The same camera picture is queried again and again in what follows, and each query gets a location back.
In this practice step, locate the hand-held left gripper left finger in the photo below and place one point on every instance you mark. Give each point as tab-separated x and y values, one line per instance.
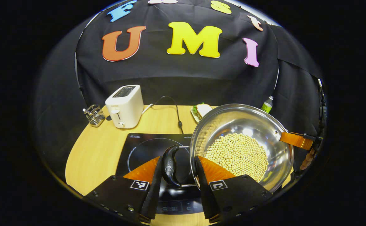
153	194

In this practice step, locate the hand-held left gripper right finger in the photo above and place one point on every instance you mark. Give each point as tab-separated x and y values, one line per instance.
203	194

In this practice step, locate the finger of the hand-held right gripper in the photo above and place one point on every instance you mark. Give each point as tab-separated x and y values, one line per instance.
296	139

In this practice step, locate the black induction cooktop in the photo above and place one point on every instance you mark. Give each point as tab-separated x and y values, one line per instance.
142	144

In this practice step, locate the green label drink bottle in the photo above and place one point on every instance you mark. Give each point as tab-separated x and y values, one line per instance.
267	106

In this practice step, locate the pile of soybeans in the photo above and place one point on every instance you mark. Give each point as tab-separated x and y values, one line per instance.
236	153

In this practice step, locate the sandwich on plate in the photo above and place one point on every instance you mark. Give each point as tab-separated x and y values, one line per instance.
203	110

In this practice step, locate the white toaster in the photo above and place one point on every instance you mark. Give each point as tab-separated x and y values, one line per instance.
126	106

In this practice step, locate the black backdrop cloth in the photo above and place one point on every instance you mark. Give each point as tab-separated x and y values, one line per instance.
176	75

